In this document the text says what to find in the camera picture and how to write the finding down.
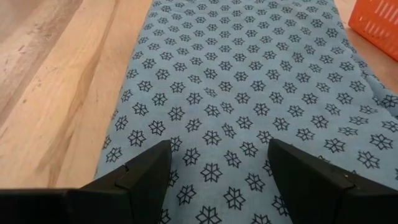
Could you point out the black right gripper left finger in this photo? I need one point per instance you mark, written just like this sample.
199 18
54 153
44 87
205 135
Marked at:
140 193

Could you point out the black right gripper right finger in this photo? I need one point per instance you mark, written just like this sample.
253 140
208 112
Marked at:
317 196

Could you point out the blue patterned cloth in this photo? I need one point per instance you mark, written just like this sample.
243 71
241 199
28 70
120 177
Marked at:
233 77

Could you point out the orange plastic basket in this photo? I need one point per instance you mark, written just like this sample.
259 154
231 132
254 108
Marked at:
379 21

